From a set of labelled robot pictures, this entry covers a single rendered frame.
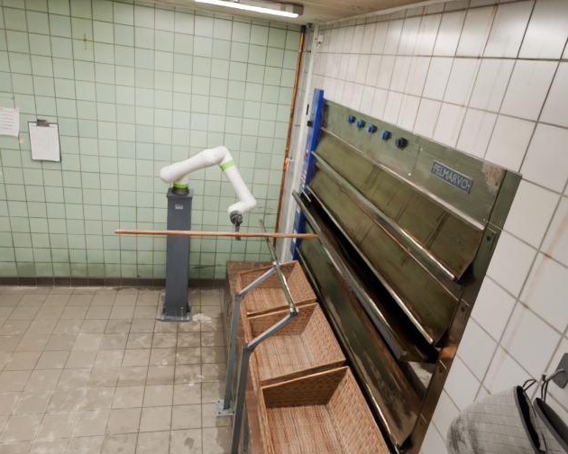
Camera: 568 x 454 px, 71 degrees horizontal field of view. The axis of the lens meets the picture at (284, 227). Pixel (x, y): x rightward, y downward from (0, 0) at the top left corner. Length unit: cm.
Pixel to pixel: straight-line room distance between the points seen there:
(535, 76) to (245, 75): 274
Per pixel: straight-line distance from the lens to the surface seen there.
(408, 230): 170
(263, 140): 380
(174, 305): 380
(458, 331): 150
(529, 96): 133
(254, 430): 226
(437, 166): 163
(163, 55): 369
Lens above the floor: 231
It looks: 23 degrees down
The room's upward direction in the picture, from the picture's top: 8 degrees clockwise
